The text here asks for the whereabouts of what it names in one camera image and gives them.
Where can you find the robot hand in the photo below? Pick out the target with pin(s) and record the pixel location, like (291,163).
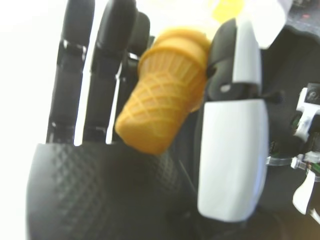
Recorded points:
(100,195)

